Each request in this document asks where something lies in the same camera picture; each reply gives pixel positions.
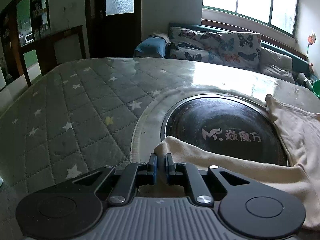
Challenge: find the cream garment with number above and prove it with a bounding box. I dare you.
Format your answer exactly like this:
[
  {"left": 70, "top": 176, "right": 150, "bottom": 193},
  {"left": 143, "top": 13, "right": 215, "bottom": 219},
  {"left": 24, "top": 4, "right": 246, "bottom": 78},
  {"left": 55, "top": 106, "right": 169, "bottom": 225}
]
[{"left": 153, "top": 94, "right": 320, "bottom": 231}]

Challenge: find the black round cooktop plate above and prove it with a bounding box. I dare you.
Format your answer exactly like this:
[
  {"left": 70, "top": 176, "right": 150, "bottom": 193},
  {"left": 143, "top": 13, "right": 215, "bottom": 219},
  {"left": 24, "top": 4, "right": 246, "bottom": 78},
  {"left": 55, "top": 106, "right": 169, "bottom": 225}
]
[{"left": 161, "top": 94, "right": 288, "bottom": 166}]

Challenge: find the grey quilted star table cover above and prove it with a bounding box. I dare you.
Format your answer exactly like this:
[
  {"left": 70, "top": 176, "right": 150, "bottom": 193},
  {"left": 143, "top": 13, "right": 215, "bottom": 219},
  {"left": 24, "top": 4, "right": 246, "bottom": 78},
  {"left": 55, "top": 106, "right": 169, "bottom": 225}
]
[{"left": 1, "top": 58, "right": 319, "bottom": 239}]

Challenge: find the grey plain pillow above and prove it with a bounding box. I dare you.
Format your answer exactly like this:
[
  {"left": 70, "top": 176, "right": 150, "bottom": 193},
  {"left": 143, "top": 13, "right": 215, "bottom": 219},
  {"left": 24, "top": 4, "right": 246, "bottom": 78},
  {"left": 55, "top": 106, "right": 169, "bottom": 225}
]
[{"left": 259, "top": 47, "right": 295, "bottom": 83}]

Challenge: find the blue folded blanket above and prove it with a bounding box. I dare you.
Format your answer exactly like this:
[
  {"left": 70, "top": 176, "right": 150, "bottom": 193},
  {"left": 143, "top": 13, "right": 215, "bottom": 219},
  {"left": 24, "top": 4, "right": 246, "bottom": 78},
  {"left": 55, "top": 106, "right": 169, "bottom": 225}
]
[{"left": 134, "top": 36, "right": 166, "bottom": 58}]

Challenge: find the large butterfly print pillow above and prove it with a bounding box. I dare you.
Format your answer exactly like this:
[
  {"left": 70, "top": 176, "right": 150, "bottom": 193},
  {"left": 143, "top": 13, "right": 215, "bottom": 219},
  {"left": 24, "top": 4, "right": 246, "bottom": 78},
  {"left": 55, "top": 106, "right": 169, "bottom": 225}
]
[{"left": 218, "top": 31, "right": 261, "bottom": 72}]

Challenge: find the long butterfly print pillow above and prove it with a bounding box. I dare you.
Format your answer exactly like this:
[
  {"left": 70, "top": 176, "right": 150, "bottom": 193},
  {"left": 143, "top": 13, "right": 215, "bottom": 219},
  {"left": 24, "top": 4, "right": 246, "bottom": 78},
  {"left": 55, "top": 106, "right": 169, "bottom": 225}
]
[{"left": 168, "top": 27, "right": 223, "bottom": 65}]

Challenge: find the grey plush toy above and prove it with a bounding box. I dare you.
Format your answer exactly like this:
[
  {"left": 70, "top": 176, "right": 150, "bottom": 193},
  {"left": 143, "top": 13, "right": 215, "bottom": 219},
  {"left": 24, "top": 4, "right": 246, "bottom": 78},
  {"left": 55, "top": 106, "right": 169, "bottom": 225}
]
[{"left": 296, "top": 73, "right": 312, "bottom": 89}]

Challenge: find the dark wooden side table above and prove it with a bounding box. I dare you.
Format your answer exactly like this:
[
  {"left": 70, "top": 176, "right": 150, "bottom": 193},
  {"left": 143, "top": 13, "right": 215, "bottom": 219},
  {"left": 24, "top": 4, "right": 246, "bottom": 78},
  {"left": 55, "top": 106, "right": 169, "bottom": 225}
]
[{"left": 20, "top": 25, "right": 87, "bottom": 75}]

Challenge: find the green plastic bucket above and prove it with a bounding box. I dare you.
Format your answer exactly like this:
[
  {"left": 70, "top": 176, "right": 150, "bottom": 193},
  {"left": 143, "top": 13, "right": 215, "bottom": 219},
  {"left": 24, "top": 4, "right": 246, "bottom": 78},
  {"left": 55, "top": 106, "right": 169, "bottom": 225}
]
[{"left": 312, "top": 80, "right": 320, "bottom": 98}]

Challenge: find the dark door with frosted glass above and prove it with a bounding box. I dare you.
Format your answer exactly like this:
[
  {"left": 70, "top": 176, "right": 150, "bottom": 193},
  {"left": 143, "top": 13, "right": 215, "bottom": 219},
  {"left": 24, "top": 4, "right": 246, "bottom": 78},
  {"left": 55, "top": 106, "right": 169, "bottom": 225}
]
[{"left": 85, "top": 0, "right": 142, "bottom": 58}]

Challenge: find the colourful pinwheel toy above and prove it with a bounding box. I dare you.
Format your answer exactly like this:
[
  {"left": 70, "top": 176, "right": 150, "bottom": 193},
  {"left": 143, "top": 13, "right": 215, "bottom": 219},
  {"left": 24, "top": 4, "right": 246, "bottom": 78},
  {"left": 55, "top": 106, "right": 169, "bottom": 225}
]
[{"left": 306, "top": 33, "right": 317, "bottom": 57}]

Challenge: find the window with green frame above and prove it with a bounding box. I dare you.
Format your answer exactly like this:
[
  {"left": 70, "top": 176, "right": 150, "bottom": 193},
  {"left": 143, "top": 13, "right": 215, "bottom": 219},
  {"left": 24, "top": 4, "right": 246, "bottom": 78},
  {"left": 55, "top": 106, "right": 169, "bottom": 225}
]
[{"left": 203, "top": 0, "right": 298, "bottom": 37}]

